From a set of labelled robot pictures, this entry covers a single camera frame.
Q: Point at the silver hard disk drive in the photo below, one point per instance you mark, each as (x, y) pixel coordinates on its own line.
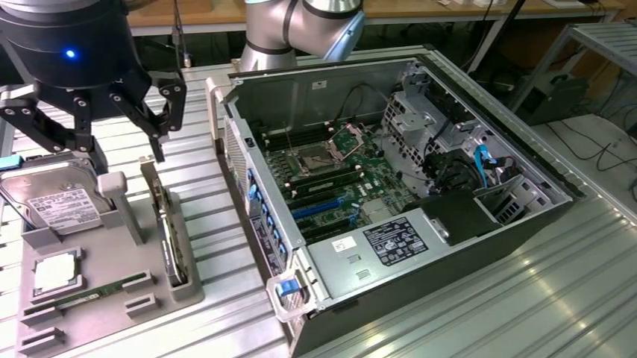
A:
(56, 201)

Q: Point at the green loose RAM stick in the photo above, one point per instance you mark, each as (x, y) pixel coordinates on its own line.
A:
(90, 294)

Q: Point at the open black PC case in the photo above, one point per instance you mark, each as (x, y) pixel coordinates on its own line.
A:
(423, 283)

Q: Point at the silver CPU chip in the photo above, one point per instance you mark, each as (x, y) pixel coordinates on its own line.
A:
(58, 272)

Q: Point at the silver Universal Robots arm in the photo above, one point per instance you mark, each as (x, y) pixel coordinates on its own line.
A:
(269, 30)

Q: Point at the silver drive cage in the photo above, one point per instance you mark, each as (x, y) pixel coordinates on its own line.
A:
(413, 123)

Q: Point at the silver disk bay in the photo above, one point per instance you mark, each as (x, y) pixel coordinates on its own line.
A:
(514, 201)

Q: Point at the silver chipset heatsink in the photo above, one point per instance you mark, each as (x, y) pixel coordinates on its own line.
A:
(379, 209)

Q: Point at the wooden desk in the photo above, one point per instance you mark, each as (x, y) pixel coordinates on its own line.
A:
(448, 9)

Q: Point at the silver power supply unit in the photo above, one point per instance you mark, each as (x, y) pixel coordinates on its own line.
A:
(344, 268)

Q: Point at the blue slot clip strip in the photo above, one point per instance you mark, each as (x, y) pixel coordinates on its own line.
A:
(269, 223)

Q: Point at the graphics card with metal bracket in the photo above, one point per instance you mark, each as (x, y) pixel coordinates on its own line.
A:
(169, 231)

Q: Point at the black floor device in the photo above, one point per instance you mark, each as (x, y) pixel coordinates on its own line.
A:
(558, 100)

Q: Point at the blue case latch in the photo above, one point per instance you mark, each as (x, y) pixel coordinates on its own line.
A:
(288, 289)

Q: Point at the thin socket locking lever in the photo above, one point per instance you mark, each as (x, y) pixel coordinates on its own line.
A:
(291, 136)

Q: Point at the CPU socket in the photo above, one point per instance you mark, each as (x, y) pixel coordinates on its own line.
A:
(313, 158)

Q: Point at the blue disk caddy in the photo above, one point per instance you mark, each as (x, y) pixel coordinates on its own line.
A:
(10, 163)

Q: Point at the open metal socket cover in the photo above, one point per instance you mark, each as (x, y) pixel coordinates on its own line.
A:
(349, 139)

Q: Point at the metal slat shelf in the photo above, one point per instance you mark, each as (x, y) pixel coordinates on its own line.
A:
(607, 41)

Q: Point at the black plastic shroud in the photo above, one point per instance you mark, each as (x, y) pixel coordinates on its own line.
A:
(448, 212)

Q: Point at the grey plastic parts rack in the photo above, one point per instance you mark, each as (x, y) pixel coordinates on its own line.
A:
(100, 317)

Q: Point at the black installed RAM stick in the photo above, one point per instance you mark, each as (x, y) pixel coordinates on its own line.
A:
(324, 182)

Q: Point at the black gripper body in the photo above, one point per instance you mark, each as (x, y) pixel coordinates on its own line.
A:
(65, 30)

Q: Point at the green motherboard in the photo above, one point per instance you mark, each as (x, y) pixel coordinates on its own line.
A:
(388, 179)

